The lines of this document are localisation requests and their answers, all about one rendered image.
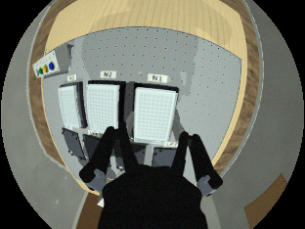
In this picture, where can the white button panel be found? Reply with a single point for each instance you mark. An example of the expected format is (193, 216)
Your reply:
(55, 61)

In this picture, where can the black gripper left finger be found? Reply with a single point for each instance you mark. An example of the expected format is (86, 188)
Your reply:
(93, 174)

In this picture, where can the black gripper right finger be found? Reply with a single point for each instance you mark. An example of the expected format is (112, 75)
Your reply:
(208, 179)

